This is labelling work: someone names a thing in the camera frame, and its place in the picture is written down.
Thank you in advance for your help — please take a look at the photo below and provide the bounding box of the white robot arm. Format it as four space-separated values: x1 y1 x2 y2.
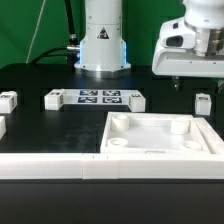
75 0 224 90

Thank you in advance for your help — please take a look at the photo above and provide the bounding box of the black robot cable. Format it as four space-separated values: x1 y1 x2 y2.
30 0 82 64

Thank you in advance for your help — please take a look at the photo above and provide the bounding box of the white square table top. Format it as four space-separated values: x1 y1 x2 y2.
100 112 211 154

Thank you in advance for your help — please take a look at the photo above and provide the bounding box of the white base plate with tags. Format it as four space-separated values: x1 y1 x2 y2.
44 89 146 112

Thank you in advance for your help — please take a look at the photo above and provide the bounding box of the white thin cable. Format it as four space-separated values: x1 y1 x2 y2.
25 0 48 64

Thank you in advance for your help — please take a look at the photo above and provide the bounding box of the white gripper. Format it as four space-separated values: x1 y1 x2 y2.
152 18 224 93

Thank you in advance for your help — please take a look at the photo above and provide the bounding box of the white U-shaped obstacle fence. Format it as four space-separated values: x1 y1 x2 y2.
0 118 224 179

